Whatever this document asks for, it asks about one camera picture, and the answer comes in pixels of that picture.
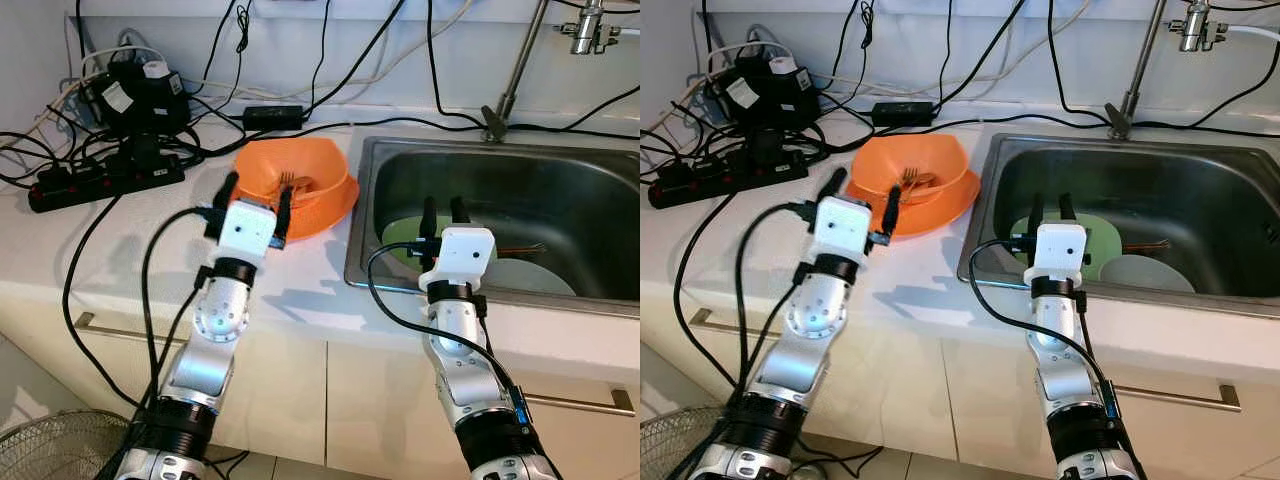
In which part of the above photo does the orange plastic plate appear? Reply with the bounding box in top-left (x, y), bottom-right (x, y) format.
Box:
top-left (868, 170), bottom-right (983, 239)
top-left (255, 175), bottom-right (361, 242)

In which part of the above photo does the orange plastic bowl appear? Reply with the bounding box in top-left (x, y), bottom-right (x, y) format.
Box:
top-left (858, 133), bottom-right (969, 202)
top-left (235, 137), bottom-right (351, 207)

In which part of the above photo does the small black adapter brick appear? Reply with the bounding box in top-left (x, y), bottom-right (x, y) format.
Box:
top-left (872, 100), bottom-right (936, 127)
top-left (243, 105), bottom-right (306, 131)

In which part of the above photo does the white plate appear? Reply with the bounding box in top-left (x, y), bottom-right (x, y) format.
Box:
top-left (490, 258), bottom-right (579, 298)
top-left (1098, 255), bottom-right (1197, 295)

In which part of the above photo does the stainless steel sink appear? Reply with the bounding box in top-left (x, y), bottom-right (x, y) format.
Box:
top-left (957, 133), bottom-right (1280, 321)
top-left (343, 135), bottom-right (641, 319)

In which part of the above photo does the black power strip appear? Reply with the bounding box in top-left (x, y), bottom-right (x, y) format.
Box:
top-left (28, 158), bottom-right (186, 214)
top-left (648, 152), bottom-right (809, 211)

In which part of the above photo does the black power adapter pile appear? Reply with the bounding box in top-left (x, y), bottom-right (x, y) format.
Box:
top-left (705, 55), bottom-right (821, 143)
top-left (80, 60), bottom-right (191, 143)

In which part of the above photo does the chrome faucet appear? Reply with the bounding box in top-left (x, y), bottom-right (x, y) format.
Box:
top-left (482, 0), bottom-right (549, 143)
top-left (1105, 0), bottom-right (1169, 141)

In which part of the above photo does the chrome water filter tap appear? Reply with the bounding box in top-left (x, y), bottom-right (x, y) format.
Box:
top-left (1172, 0), bottom-right (1241, 53)
top-left (558, 0), bottom-right (629, 56)

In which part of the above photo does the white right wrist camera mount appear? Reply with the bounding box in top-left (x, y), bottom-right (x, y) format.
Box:
top-left (418, 227), bottom-right (496, 292)
top-left (1022, 223), bottom-right (1091, 284)

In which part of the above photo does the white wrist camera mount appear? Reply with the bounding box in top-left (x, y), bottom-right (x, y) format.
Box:
top-left (418, 227), bottom-right (496, 292)
top-left (812, 197), bottom-right (879, 264)
top-left (1022, 223), bottom-right (1091, 284)
top-left (215, 200), bottom-right (280, 269)

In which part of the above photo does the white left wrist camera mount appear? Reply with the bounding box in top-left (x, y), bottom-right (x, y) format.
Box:
top-left (812, 197), bottom-right (879, 264)
top-left (215, 200), bottom-right (280, 269)

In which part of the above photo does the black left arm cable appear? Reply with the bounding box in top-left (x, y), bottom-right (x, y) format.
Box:
top-left (138, 205), bottom-right (227, 423)
top-left (738, 203), bottom-right (823, 403)

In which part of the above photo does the black knotted wall cable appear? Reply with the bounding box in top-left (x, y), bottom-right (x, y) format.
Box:
top-left (835, 0), bottom-right (876, 91)
top-left (200, 0), bottom-right (251, 96)

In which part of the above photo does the metal cabinet handle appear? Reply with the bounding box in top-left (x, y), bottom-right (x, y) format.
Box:
top-left (688, 308), bottom-right (801, 340)
top-left (520, 390), bottom-right (636, 419)
top-left (1115, 385), bottom-right (1241, 414)
top-left (73, 312), bottom-right (206, 347)

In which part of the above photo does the black power strip cord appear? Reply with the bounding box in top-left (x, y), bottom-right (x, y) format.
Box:
top-left (62, 195), bottom-right (151, 413)
top-left (675, 190), bottom-right (753, 393)

